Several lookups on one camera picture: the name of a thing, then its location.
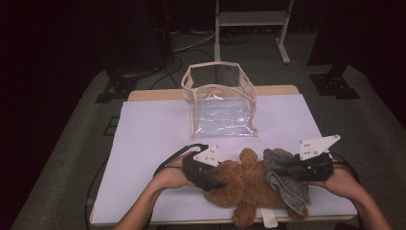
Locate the wooden table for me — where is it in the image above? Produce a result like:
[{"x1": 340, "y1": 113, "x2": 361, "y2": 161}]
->
[{"x1": 89, "y1": 84, "x2": 358, "y2": 227}]

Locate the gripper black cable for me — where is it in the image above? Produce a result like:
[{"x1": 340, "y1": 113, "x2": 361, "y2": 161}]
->
[
  {"x1": 331, "y1": 152, "x2": 362, "y2": 186},
  {"x1": 84, "y1": 143, "x2": 210, "y2": 224}
]

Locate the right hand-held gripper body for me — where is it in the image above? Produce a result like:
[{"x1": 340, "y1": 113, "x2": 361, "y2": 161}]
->
[{"x1": 291, "y1": 134, "x2": 341, "y2": 182}]

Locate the person's right hand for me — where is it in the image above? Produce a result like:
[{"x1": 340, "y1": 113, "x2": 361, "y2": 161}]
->
[{"x1": 307, "y1": 164, "x2": 362, "y2": 197}]

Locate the brown teddy bear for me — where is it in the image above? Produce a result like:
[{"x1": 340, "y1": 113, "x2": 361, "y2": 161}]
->
[{"x1": 204, "y1": 147, "x2": 309, "y2": 229}]

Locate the clear plastic bag beige trim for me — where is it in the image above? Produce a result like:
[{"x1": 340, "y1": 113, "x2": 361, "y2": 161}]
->
[{"x1": 180, "y1": 60, "x2": 259, "y2": 140}]

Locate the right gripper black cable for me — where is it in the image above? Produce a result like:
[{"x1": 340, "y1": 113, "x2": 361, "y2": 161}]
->
[{"x1": 331, "y1": 152, "x2": 362, "y2": 186}]

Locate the black stand base plate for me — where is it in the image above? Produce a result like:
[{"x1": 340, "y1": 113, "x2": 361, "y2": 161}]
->
[
  {"x1": 94, "y1": 70, "x2": 139, "y2": 104},
  {"x1": 309, "y1": 63, "x2": 362, "y2": 100}
]

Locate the white metal stand frame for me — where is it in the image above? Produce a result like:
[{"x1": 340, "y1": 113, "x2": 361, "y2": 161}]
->
[{"x1": 214, "y1": 0, "x2": 295, "y2": 65}]

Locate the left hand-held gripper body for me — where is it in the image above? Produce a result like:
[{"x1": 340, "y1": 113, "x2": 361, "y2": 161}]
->
[{"x1": 182, "y1": 144, "x2": 221, "y2": 192}]

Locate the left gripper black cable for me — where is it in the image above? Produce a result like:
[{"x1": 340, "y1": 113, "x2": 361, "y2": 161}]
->
[{"x1": 84, "y1": 143, "x2": 210, "y2": 224}]

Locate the floor cables bundle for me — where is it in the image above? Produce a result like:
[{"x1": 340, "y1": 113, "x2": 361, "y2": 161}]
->
[{"x1": 149, "y1": 28, "x2": 218, "y2": 90}]

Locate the person's left hand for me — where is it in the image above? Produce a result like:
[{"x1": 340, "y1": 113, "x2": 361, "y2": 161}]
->
[{"x1": 152, "y1": 152, "x2": 199, "y2": 190}]

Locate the grey knitted bear sweater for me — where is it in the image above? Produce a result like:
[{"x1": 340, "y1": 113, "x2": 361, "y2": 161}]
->
[{"x1": 262, "y1": 148, "x2": 310, "y2": 216}]

